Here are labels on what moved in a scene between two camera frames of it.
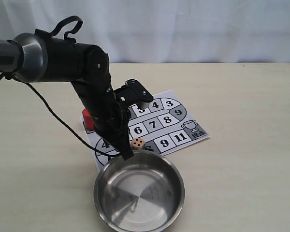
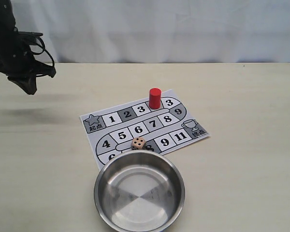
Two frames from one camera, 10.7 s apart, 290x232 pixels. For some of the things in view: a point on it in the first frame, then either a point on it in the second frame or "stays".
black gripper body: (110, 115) to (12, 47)
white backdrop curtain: (165, 31) stays
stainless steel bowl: (145, 194) stays
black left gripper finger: (123, 145) to (27, 83)
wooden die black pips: (137, 143) stays
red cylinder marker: (89, 122) to (154, 98)
